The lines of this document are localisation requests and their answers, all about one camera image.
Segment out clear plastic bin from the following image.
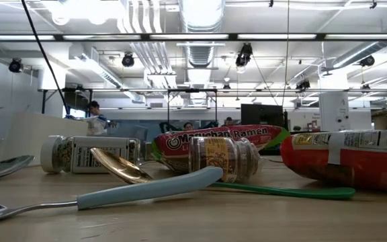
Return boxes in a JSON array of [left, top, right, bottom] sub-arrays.
[[91, 120, 149, 159]]

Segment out pink and green ramen packet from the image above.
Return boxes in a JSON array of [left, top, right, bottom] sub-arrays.
[[152, 124, 290, 174]]

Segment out spoon with light blue handle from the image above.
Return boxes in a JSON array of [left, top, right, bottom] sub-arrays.
[[0, 167, 224, 225]]

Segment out white pillar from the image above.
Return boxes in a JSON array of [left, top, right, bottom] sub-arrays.
[[318, 91, 351, 132]]

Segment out red noodle packet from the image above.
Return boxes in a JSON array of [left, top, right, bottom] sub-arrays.
[[279, 129, 387, 193]]

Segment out white plastic bin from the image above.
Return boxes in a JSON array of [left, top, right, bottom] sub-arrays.
[[0, 107, 89, 168]]

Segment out black ceiling spotlight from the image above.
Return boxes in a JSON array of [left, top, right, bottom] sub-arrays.
[[359, 54, 376, 67], [8, 57, 23, 74], [235, 42, 254, 68], [121, 52, 136, 68], [296, 79, 311, 92]]

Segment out spice jar with white lid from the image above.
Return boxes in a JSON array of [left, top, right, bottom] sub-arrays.
[[40, 135, 141, 175]]

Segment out thin hanging cable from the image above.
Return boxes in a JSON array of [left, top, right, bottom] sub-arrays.
[[282, 0, 290, 108]]

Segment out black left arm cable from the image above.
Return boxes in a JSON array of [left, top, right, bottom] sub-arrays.
[[20, 0, 71, 117]]

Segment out blue and white packet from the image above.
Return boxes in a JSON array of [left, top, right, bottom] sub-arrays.
[[85, 115, 109, 136]]

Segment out glass jar with yellow label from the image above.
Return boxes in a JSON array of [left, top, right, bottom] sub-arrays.
[[189, 136, 261, 184]]

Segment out black monitor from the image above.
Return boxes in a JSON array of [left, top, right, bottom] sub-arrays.
[[240, 104, 288, 127]]

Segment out gold spoon with green handle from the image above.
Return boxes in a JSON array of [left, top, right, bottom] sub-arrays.
[[90, 147, 357, 202]]

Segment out silver air duct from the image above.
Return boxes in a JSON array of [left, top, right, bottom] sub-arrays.
[[179, 0, 226, 107]]

